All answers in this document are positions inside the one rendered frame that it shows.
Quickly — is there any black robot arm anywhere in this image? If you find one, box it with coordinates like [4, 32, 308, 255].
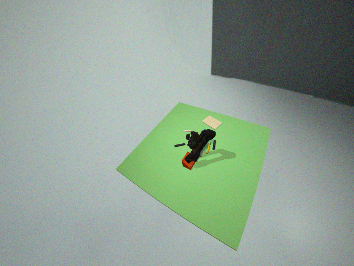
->
[184, 129, 216, 163]

